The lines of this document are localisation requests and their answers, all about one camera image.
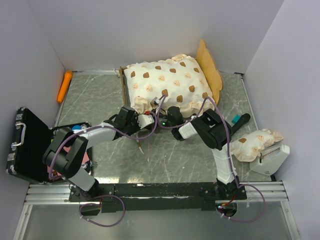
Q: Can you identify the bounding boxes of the bear print bed mattress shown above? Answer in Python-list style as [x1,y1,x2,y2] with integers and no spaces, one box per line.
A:
[113,53,216,156]

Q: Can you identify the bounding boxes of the wooden pet bed frame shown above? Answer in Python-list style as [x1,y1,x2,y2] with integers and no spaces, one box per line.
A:
[117,38,224,126]

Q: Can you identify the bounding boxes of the small bear print pillow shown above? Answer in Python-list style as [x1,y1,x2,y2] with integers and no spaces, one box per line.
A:
[230,129,284,163]

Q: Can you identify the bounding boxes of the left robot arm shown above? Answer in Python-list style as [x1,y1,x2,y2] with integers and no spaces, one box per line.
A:
[42,106,157,201]

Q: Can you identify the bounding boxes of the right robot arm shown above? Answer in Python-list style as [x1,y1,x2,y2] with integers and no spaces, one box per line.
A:
[157,106,242,199]

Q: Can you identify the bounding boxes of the blue round cap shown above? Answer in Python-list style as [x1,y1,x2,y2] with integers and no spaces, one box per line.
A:
[71,124,82,131]

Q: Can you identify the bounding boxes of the pink paper sheets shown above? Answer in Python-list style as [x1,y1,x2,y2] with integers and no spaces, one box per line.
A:
[52,149,91,177]

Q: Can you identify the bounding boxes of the orange plastic carrot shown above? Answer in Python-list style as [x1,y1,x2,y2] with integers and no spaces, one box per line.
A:
[56,70,73,104]

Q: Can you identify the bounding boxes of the black open carrying case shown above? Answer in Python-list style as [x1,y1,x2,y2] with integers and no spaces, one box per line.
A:
[5,106,93,185]

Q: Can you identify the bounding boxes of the white lint roller box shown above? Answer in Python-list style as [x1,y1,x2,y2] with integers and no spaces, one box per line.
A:
[249,144,290,176]

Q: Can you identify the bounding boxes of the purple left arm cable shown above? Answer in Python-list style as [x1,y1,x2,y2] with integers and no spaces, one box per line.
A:
[47,111,158,228]

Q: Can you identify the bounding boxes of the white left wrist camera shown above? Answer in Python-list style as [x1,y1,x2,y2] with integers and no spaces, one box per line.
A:
[137,114,155,130]

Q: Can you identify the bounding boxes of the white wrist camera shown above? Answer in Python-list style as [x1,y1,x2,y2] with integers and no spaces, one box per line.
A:
[150,97,161,109]
[137,114,155,130]

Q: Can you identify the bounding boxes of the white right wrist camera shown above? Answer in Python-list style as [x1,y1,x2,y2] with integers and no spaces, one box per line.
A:
[150,97,161,109]

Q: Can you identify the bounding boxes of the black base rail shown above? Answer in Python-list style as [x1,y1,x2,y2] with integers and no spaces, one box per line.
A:
[69,182,247,213]

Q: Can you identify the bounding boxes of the aluminium frame rail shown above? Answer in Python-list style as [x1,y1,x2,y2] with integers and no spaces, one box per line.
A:
[23,181,289,205]

